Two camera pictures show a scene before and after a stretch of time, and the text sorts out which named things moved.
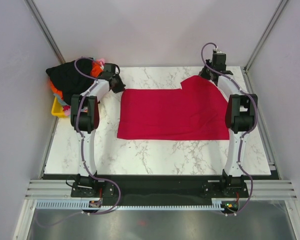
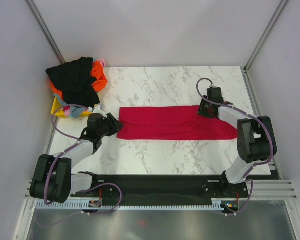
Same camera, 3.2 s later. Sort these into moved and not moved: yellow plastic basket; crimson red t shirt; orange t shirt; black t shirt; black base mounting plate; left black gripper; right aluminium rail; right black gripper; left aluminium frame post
Moved: left black gripper; crimson red t shirt; right black gripper
Not moved: yellow plastic basket; black t shirt; left aluminium frame post; orange t shirt; right aluminium rail; black base mounting plate
